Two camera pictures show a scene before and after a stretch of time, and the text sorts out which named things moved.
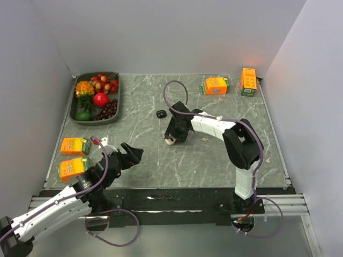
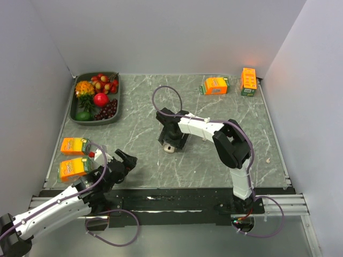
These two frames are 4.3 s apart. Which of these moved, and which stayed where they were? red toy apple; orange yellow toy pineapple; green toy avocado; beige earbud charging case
Moved: beige earbud charging case
Stayed: green toy avocado; red toy apple; orange yellow toy pineapple
